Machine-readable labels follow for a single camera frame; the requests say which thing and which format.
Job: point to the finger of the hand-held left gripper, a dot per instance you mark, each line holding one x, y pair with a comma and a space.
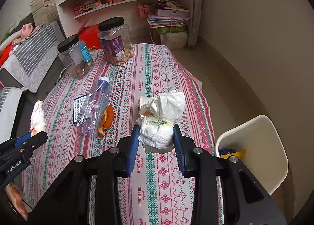
36, 140
23, 139

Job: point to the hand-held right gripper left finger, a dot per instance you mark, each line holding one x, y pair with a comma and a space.
133, 151

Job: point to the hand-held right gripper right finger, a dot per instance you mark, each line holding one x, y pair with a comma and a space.
179, 151

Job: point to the white tissue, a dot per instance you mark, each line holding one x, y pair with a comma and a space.
38, 117

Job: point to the white paper cup green print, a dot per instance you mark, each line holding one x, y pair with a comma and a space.
159, 131

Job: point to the dark blue carton box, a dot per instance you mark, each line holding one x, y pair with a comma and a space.
224, 152

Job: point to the yellow wrapper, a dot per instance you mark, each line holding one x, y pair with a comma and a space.
236, 154

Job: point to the white plastic bin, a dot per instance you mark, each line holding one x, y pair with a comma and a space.
260, 141

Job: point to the person's left hand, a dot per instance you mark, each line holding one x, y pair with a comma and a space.
14, 195

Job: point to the grey striped seat cover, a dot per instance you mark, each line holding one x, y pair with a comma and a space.
9, 107

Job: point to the orange peel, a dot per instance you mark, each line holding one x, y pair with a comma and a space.
108, 119

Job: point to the patterned striped tablecloth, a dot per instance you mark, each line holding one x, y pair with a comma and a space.
162, 190

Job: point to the dark grey sofa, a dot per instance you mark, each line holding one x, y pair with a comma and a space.
46, 86

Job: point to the clear plastic bottle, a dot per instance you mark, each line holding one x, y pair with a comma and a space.
98, 100

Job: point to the grey striped armrest cover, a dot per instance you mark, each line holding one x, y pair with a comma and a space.
32, 55

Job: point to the orange and white plush toy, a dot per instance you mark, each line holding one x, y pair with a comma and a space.
5, 55

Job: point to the clear jar blue label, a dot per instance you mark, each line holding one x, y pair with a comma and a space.
73, 60

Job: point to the green and white plush toy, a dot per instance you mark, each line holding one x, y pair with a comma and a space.
6, 35

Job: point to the pink pig plush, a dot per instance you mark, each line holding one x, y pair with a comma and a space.
27, 30

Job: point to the clear jar purple label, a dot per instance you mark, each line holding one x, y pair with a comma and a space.
115, 43

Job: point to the white bag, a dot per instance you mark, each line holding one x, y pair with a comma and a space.
175, 39

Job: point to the red box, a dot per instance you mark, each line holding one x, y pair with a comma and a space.
89, 35

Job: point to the green pack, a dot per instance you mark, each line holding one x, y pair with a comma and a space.
171, 29

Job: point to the pile of papers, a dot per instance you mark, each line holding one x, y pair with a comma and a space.
169, 19

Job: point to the pink patterned box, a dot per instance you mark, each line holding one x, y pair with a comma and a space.
79, 11

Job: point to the pink plastic basket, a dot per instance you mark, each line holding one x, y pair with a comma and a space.
143, 11

